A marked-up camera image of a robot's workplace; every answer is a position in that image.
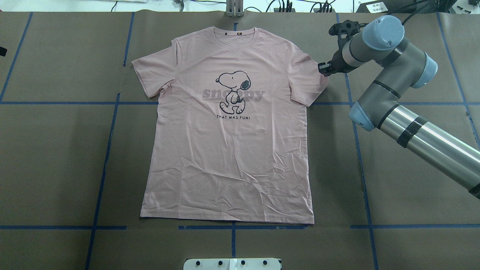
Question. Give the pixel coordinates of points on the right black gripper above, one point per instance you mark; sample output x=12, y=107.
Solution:
x=338, y=60

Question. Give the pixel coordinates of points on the pink Snoopy t-shirt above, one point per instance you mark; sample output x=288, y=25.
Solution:
x=231, y=130

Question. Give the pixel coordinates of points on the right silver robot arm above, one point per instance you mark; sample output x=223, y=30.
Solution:
x=404, y=66

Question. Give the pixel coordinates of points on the aluminium frame post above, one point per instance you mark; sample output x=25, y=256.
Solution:
x=235, y=8

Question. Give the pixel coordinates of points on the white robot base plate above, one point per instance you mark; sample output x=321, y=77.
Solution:
x=233, y=264

